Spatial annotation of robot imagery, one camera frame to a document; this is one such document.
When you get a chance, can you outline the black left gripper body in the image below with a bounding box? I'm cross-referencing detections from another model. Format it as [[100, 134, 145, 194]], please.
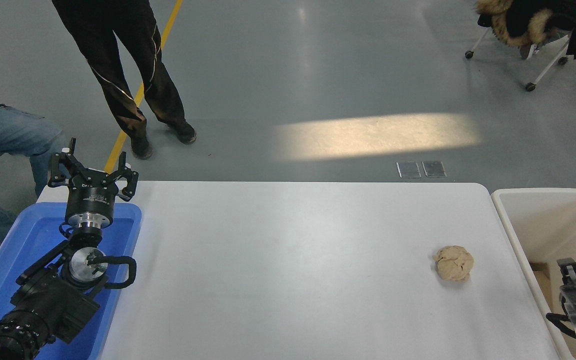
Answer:
[[65, 172, 119, 217]]

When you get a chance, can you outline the tan paper ball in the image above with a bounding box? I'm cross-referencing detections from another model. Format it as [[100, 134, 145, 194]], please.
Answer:
[[432, 245, 475, 282]]

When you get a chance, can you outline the brown cardboard piece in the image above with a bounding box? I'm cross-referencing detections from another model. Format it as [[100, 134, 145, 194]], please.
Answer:
[[530, 261, 555, 312]]

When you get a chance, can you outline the large pale plastic bin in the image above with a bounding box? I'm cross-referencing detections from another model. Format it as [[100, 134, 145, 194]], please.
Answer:
[[490, 188, 576, 360]]

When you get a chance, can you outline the blue plastic tray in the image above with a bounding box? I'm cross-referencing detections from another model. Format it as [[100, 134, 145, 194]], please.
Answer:
[[0, 202, 143, 360]]

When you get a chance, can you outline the seated person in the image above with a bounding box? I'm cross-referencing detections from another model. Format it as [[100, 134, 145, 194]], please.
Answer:
[[0, 100, 71, 246]]

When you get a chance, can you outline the standing person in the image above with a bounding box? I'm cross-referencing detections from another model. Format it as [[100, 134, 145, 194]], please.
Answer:
[[51, 0, 198, 161]]

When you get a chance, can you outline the metal floor socket plate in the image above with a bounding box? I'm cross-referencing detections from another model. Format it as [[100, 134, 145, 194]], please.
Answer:
[[422, 160, 447, 178], [396, 161, 422, 179]]

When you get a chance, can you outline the white wheeled chair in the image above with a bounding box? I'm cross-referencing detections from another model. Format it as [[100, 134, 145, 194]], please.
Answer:
[[464, 25, 574, 92]]

